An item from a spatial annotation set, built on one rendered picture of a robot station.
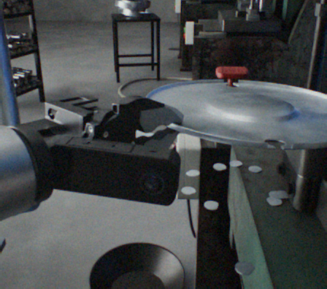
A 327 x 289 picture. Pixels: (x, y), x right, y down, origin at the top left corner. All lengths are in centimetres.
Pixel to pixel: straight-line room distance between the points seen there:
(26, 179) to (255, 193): 41
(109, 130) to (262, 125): 20
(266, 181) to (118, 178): 38
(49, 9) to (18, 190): 725
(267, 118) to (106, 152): 24
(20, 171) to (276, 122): 31
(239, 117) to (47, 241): 122
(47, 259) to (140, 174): 122
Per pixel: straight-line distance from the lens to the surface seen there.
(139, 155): 33
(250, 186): 66
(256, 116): 50
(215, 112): 51
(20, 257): 157
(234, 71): 88
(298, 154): 59
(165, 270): 140
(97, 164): 34
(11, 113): 68
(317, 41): 148
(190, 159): 83
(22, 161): 32
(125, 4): 345
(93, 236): 160
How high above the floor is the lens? 98
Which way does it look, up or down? 22 degrees down
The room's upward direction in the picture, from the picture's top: straight up
